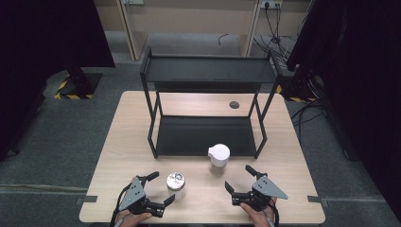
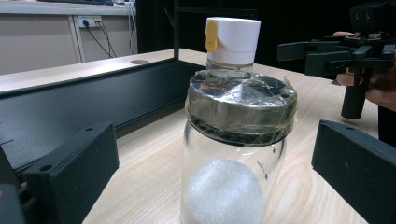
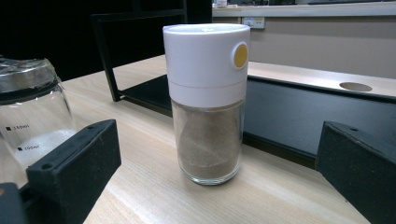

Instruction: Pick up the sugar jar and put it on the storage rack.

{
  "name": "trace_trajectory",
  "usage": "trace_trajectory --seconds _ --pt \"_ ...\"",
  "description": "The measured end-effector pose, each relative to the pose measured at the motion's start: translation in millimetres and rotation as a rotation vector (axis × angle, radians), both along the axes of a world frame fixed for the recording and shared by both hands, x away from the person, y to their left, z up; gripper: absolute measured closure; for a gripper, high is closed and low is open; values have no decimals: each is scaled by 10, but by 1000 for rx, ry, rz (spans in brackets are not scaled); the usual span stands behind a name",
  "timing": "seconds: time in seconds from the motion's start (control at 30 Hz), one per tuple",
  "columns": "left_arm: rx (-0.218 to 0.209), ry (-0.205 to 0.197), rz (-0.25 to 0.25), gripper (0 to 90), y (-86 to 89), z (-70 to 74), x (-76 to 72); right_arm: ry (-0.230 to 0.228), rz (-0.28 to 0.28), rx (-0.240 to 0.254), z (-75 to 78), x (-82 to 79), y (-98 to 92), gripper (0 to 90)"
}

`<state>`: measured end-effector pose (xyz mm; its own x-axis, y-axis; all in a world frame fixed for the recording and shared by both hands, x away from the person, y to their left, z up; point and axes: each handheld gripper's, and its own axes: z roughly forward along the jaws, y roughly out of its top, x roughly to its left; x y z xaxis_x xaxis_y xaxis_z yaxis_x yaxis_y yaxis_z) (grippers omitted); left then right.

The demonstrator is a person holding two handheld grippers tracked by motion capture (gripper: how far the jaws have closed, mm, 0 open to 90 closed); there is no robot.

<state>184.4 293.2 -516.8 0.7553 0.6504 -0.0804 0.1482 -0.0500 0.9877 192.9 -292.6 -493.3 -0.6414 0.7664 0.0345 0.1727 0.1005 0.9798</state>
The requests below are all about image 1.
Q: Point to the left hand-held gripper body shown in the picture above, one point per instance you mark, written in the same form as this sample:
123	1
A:
134	195

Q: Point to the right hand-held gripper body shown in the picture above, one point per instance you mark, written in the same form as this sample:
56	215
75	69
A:
266	188

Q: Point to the glass jar with metal lid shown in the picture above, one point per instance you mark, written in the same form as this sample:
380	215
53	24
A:
175	183

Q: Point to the white cup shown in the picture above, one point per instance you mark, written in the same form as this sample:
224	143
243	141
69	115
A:
219	154

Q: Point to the black metal shelf rack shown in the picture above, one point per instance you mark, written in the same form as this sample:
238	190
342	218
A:
208	67

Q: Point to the person's left hand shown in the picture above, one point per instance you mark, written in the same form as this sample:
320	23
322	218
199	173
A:
129	220

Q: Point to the person's right hand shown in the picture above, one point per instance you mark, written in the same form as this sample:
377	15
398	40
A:
261	218

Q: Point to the grey floor tape piece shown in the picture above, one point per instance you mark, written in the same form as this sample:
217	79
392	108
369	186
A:
317	200
86	199

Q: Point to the stand base with striped tape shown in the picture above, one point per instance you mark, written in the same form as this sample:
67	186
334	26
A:
78	85
296	91

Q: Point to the dark curtain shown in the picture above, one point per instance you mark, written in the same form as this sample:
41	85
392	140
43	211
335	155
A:
38	47
362	78

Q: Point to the beige wooden frame post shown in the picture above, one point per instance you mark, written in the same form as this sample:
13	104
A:
132	28
250	28

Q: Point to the white wall power outlet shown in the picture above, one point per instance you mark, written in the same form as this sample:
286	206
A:
271	3

